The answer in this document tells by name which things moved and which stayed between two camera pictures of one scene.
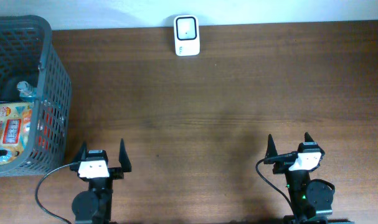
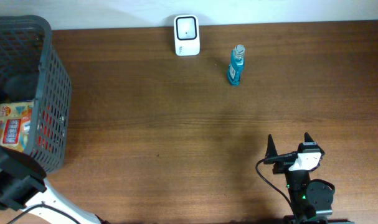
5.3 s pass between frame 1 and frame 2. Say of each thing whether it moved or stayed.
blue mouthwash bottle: moved
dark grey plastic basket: stayed
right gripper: stayed
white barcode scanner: stayed
